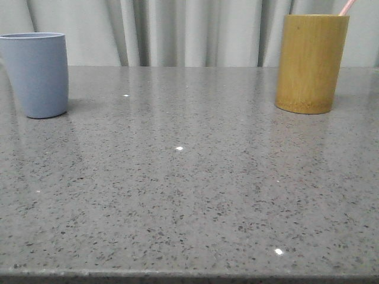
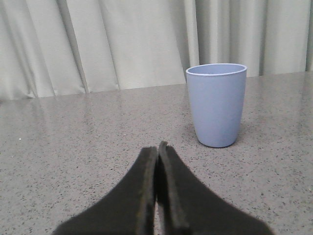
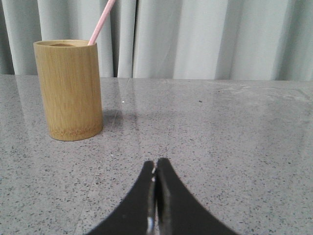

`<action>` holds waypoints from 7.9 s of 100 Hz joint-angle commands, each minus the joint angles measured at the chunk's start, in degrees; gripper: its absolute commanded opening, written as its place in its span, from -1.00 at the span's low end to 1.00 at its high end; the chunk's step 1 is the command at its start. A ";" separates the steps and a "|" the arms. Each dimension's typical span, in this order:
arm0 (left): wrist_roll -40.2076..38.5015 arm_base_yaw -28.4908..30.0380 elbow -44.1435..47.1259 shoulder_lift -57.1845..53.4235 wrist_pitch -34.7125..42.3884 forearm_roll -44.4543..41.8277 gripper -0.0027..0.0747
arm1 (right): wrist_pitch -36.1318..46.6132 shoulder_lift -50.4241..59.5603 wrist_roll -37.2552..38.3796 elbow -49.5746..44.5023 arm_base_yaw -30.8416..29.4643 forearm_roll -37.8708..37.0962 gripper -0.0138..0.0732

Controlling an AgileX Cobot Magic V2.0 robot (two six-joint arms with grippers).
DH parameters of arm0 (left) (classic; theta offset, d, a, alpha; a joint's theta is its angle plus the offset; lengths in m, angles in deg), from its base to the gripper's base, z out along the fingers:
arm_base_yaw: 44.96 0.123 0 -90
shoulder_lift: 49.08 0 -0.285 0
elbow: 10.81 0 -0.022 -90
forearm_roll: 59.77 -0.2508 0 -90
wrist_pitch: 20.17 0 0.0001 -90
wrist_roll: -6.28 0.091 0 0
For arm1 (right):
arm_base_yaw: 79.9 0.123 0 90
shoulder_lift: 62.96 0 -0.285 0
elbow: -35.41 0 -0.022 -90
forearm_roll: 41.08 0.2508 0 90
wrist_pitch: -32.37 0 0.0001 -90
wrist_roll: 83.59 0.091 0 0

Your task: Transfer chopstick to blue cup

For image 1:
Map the blue plastic cup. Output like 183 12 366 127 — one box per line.
1 33 69 119

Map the grey pleated curtain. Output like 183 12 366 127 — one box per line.
0 0 379 68

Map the bamboo wooden cylinder holder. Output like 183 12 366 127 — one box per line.
275 14 349 114

